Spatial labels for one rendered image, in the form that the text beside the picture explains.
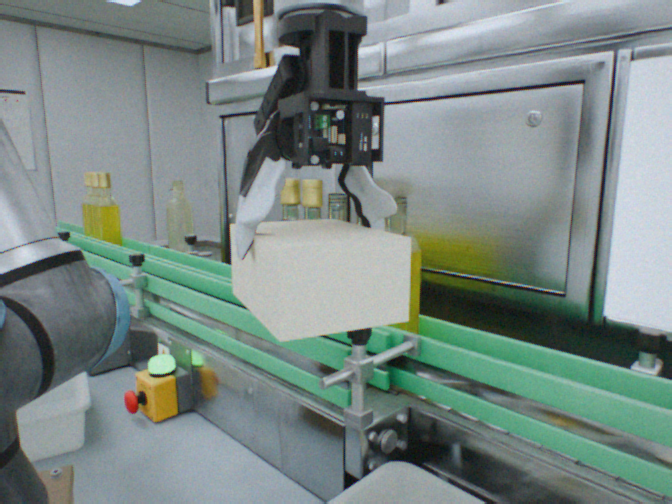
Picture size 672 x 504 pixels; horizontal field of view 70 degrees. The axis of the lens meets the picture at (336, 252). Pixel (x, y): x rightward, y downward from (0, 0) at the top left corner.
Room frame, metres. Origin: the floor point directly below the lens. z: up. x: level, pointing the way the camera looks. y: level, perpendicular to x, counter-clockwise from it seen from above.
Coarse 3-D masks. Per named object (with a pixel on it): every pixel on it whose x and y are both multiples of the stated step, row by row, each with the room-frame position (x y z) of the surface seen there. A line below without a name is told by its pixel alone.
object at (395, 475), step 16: (384, 464) 0.51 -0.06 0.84; (400, 464) 0.51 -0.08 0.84; (368, 480) 0.48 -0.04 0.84; (384, 480) 0.49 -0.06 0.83; (400, 480) 0.50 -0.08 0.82; (416, 480) 0.49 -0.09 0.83; (432, 480) 0.48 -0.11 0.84; (352, 496) 0.46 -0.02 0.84; (368, 496) 0.47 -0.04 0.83; (384, 496) 0.49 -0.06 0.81; (400, 496) 0.50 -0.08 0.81; (416, 496) 0.49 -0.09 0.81; (432, 496) 0.47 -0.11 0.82; (448, 496) 0.46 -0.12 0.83; (464, 496) 0.45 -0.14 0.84
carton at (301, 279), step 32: (288, 224) 0.50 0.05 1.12; (320, 224) 0.50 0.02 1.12; (352, 224) 0.50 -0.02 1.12; (256, 256) 0.41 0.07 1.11; (288, 256) 0.36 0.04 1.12; (320, 256) 0.37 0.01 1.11; (352, 256) 0.38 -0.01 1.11; (384, 256) 0.40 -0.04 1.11; (256, 288) 0.42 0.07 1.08; (288, 288) 0.36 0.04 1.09; (320, 288) 0.37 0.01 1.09; (352, 288) 0.38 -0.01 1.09; (384, 288) 0.40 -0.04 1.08; (288, 320) 0.36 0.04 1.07; (320, 320) 0.37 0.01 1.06; (352, 320) 0.38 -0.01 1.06; (384, 320) 0.40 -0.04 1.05
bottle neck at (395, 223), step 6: (396, 198) 0.66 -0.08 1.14; (402, 198) 0.66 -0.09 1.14; (396, 204) 0.66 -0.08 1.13; (402, 204) 0.66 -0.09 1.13; (402, 210) 0.66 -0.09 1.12; (390, 216) 0.66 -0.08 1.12; (396, 216) 0.66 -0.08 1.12; (402, 216) 0.66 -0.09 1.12; (390, 222) 0.66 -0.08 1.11; (396, 222) 0.66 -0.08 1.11; (402, 222) 0.66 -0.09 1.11; (390, 228) 0.66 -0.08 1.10; (396, 228) 0.66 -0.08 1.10; (402, 228) 0.66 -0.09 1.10
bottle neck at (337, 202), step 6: (330, 198) 0.75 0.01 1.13; (336, 198) 0.74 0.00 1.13; (342, 198) 0.75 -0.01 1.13; (330, 204) 0.75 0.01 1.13; (336, 204) 0.74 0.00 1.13; (342, 204) 0.74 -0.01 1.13; (330, 210) 0.75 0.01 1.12; (336, 210) 0.74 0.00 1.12; (342, 210) 0.74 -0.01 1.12; (330, 216) 0.75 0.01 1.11; (336, 216) 0.74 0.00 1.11; (342, 216) 0.74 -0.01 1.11
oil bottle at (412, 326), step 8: (392, 232) 0.66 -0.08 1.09; (400, 232) 0.66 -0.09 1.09; (416, 240) 0.67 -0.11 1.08; (416, 248) 0.66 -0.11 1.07; (416, 256) 0.66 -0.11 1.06; (416, 264) 0.66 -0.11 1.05; (416, 272) 0.66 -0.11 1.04; (416, 280) 0.67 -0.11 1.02; (416, 288) 0.67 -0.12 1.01; (416, 296) 0.67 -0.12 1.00; (416, 304) 0.67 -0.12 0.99; (416, 312) 0.67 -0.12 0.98; (416, 320) 0.67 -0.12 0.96; (400, 328) 0.64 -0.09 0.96; (408, 328) 0.65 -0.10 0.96; (416, 328) 0.67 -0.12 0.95
